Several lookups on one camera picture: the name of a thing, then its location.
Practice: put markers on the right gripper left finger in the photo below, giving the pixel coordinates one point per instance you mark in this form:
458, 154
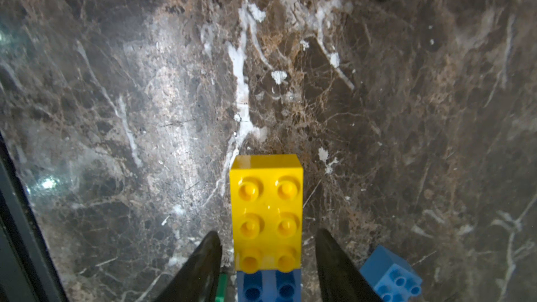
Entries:
197, 280

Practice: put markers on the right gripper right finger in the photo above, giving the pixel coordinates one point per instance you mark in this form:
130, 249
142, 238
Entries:
339, 279

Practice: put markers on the dark blue lego brick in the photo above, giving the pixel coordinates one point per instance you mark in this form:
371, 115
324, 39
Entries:
270, 286

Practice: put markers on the yellow lego brick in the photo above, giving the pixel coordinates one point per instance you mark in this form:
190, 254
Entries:
267, 212

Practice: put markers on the green lego brick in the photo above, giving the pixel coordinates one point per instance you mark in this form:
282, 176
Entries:
221, 292

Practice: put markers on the light blue lego brick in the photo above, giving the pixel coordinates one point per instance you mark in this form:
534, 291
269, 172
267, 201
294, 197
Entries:
390, 276

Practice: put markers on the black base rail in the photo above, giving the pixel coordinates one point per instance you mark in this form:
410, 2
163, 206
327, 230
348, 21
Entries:
27, 270

